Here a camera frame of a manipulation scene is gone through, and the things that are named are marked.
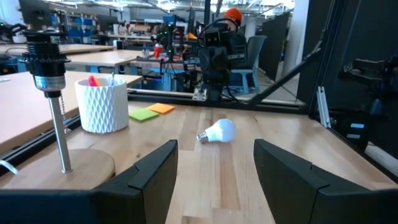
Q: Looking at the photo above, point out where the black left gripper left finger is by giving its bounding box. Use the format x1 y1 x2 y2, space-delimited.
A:
0 139 178 224

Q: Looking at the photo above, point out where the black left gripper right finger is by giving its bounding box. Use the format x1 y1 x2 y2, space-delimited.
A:
253 138 398 224

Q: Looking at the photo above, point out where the white lightbulb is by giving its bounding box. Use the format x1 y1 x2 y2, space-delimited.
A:
196 118 237 144

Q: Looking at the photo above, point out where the round wooden lamp base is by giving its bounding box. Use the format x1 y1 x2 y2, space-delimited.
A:
0 29 116 191

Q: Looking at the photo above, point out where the grey blue chair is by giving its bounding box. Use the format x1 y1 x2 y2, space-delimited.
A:
229 35 268 95

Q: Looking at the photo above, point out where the orange sticky note pad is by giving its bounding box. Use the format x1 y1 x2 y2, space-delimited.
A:
146 102 176 114

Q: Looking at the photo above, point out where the green sticky note pad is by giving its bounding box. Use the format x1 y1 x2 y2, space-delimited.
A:
129 108 160 122

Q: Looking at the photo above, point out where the white textured pen cup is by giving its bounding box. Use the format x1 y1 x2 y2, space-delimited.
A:
74 77 130 134

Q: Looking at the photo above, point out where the light wooden table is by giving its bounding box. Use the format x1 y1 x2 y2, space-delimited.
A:
0 43 116 57
65 49 156 68

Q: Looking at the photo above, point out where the light wooden desk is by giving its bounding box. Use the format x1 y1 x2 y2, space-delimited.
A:
0 70 144 155

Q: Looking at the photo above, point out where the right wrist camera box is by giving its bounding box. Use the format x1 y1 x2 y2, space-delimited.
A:
205 29 222 47

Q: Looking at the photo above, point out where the white lamp cord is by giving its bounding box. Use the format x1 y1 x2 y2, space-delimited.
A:
0 159 19 175

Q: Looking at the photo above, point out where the silver frame bracket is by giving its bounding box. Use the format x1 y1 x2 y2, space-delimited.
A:
316 86 331 129

